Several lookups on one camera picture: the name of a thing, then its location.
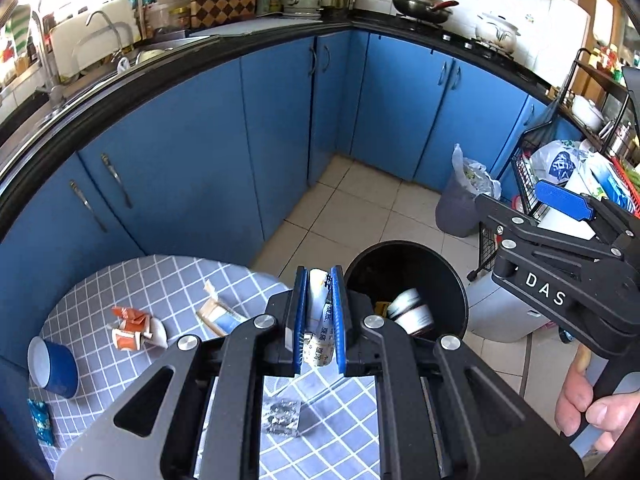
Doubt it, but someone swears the person's right hand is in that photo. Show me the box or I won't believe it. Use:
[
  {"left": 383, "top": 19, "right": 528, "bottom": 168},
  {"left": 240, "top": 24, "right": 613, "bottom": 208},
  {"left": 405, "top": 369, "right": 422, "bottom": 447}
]
[{"left": 554, "top": 347, "right": 633, "bottom": 453}]

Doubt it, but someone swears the row of blue cabinet doors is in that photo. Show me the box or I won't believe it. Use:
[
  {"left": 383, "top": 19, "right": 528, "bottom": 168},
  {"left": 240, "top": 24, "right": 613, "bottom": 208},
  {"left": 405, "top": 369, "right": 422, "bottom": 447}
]
[{"left": 0, "top": 27, "right": 571, "bottom": 376}]

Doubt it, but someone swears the orange lattice basket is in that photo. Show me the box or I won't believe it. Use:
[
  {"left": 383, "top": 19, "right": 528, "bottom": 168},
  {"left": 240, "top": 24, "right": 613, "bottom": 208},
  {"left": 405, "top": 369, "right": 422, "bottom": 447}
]
[{"left": 612, "top": 157, "right": 640, "bottom": 217}]

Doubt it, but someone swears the green striped cloth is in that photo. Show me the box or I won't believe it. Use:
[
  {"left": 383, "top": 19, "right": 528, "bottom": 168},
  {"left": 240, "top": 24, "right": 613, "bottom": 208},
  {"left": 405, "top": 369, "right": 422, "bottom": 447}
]
[{"left": 7, "top": 4, "right": 33, "bottom": 51}]

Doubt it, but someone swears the black wok with lid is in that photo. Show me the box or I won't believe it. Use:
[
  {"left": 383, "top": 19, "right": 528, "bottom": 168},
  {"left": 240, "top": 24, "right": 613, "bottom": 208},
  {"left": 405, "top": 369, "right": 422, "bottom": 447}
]
[{"left": 391, "top": 0, "right": 460, "bottom": 25}]

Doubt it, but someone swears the white plastic bag blue print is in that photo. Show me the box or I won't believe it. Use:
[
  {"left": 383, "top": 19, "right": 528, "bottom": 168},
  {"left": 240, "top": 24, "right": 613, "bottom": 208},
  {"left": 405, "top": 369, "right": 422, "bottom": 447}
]
[{"left": 530, "top": 139, "right": 583, "bottom": 186}]

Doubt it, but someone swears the tan paper wrapper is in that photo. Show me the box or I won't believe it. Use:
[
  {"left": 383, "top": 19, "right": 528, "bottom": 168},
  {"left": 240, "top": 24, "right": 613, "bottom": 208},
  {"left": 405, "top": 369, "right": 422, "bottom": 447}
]
[{"left": 196, "top": 280, "right": 261, "bottom": 338}]

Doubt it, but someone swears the clear plastic wrapper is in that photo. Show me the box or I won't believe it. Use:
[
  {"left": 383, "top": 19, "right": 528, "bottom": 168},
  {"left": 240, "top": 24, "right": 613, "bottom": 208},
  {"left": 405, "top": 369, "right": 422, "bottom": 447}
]
[{"left": 261, "top": 397, "right": 301, "bottom": 436}]

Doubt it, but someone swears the blue snack packet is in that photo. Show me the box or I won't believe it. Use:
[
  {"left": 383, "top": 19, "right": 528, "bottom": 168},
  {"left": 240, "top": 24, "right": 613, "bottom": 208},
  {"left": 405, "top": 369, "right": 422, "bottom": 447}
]
[{"left": 27, "top": 399, "right": 55, "bottom": 447}]

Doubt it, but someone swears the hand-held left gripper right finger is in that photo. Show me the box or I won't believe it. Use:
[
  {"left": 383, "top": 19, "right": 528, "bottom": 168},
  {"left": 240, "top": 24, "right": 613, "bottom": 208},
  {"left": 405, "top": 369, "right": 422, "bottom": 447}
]
[{"left": 330, "top": 266, "right": 586, "bottom": 480}]

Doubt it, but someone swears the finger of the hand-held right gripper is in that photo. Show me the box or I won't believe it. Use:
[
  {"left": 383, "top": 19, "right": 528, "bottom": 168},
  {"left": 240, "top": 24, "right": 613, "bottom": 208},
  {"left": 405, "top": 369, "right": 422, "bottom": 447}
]
[
  {"left": 534, "top": 180, "right": 640, "bottom": 244},
  {"left": 474, "top": 193, "right": 640, "bottom": 263}
]

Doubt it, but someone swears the white casserole pot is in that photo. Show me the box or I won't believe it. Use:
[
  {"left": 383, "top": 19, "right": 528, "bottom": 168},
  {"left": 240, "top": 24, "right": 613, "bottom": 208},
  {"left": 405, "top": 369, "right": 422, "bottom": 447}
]
[{"left": 474, "top": 10, "right": 522, "bottom": 53}]

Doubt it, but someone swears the black kitchen countertop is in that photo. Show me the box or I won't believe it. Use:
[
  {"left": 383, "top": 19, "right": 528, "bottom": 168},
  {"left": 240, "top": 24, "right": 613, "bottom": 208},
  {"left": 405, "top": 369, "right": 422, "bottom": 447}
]
[{"left": 0, "top": 12, "right": 571, "bottom": 231}]

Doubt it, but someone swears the blue white tissue pack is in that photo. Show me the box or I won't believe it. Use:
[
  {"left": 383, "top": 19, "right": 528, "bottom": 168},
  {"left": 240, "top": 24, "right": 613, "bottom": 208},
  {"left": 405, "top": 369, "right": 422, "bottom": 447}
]
[{"left": 582, "top": 152, "right": 636, "bottom": 211}]

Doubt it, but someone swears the steel sink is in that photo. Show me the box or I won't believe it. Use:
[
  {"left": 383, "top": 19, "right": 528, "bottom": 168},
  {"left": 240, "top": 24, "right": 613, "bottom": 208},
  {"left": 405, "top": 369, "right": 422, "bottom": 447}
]
[{"left": 125, "top": 35, "right": 211, "bottom": 68}]

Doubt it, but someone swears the white dish drainer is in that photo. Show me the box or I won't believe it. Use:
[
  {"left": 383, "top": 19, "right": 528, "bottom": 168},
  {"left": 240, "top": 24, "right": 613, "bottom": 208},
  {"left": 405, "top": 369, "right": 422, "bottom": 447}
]
[{"left": 50, "top": 0, "right": 138, "bottom": 81}]

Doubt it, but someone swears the black wire rack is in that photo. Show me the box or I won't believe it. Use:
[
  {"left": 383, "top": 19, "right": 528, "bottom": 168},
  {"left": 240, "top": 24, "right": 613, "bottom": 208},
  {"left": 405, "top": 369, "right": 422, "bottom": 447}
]
[{"left": 477, "top": 47, "right": 640, "bottom": 281}]

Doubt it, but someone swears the steel kitchen faucet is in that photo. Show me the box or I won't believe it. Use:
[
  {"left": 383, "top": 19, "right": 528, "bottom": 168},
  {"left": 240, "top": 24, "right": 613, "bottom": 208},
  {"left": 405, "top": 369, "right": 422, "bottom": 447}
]
[{"left": 31, "top": 10, "right": 66, "bottom": 108}]

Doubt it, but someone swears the black gas hob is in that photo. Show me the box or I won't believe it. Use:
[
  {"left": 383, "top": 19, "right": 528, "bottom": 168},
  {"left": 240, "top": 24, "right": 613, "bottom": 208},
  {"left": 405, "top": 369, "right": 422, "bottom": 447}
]
[{"left": 390, "top": 12, "right": 523, "bottom": 63}]

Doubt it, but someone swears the black round trash bin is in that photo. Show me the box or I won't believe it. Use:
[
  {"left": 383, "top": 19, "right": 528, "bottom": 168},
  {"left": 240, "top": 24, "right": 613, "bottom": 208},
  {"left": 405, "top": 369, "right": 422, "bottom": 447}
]
[{"left": 345, "top": 241, "right": 468, "bottom": 356}]

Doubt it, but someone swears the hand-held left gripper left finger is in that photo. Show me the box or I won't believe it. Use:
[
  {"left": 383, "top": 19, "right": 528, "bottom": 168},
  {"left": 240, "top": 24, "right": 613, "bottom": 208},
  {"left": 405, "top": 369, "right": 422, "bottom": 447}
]
[{"left": 52, "top": 266, "right": 311, "bottom": 480}]

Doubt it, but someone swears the clear bin liner bag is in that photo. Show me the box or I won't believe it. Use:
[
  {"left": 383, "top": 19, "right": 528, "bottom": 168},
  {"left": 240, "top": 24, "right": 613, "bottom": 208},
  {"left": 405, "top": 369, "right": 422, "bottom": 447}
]
[{"left": 451, "top": 144, "right": 502, "bottom": 198}]

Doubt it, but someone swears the thin curved faucet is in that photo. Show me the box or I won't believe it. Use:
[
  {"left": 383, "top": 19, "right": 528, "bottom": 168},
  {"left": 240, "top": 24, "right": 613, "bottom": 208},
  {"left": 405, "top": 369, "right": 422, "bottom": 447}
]
[{"left": 85, "top": 10, "right": 124, "bottom": 61}]

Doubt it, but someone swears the grey waste bin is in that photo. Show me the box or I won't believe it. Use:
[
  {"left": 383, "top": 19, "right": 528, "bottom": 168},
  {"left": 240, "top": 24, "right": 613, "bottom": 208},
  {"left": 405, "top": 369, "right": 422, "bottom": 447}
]
[{"left": 435, "top": 175, "right": 493, "bottom": 238}]

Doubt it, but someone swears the white round cup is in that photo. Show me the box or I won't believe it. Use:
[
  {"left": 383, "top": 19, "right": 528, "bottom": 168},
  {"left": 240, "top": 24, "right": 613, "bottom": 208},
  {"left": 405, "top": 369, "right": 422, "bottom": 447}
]
[
  {"left": 387, "top": 287, "right": 426, "bottom": 318},
  {"left": 397, "top": 304, "right": 436, "bottom": 336}
]

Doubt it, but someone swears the orange white carton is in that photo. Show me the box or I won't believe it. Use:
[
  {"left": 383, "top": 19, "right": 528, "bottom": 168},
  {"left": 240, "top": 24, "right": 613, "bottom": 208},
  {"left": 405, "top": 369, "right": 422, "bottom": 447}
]
[{"left": 109, "top": 306, "right": 168, "bottom": 352}]

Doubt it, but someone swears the white blue printed wrapper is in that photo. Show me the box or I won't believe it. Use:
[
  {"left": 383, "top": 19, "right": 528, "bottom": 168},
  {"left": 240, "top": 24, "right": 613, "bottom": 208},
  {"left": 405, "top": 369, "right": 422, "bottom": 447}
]
[{"left": 300, "top": 269, "right": 337, "bottom": 376}]

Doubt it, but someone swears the blue cup white inside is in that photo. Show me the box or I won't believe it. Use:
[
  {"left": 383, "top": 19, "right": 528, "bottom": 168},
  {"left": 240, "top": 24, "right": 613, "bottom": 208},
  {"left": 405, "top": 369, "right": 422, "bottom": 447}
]
[{"left": 27, "top": 336, "right": 80, "bottom": 400}]

